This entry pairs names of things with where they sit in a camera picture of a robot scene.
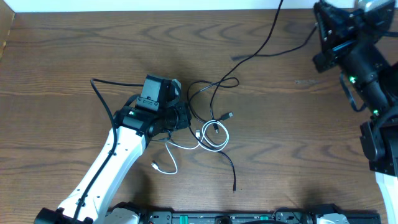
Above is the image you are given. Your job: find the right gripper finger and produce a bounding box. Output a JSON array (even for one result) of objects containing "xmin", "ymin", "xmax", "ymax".
[
  {"xmin": 322, "ymin": 1, "xmax": 355, "ymax": 31},
  {"xmin": 313, "ymin": 1, "xmax": 338, "ymax": 52}
]

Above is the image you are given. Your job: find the black USB cable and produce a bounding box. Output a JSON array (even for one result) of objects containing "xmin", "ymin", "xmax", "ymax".
[
  {"xmin": 187, "ymin": 77, "xmax": 240, "ymax": 193},
  {"xmin": 210, "ymin": 0, "xmax": 318, "ymax": 133}
]

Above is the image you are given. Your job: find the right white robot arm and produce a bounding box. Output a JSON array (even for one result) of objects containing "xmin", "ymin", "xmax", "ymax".
[{"xmin": 313, "ymin": 0, "xmax": 397, "ymax": 223}]

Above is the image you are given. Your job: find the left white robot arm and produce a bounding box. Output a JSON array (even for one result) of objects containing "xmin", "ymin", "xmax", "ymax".
[{"xmin": 34, "ymin": 75, "xmax": 191, "ymax": 223}]

